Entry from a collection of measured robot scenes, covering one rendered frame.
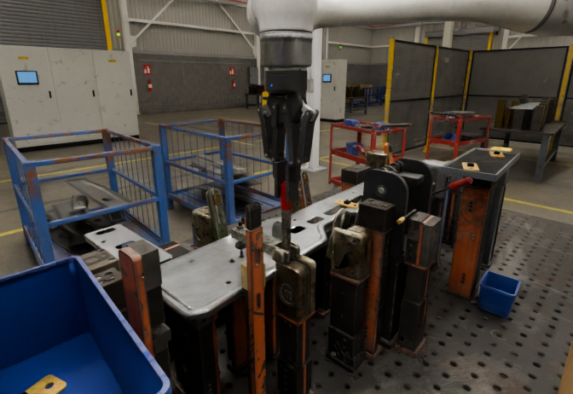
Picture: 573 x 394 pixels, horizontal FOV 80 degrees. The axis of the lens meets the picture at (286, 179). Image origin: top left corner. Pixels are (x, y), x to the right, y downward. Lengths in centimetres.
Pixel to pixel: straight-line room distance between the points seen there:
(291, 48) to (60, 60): 810
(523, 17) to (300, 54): 42
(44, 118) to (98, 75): 139
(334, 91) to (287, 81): 1099
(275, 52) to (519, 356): 98
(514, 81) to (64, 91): 925
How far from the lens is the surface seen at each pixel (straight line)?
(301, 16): 60
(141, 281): 47
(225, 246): 88
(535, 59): 859
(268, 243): 72
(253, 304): 66
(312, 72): 530
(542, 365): 119
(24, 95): 845
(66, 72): 859
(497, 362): 114
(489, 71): 876
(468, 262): 127
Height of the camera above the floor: 140
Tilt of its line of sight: 16 degrees down
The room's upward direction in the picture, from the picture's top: straight up
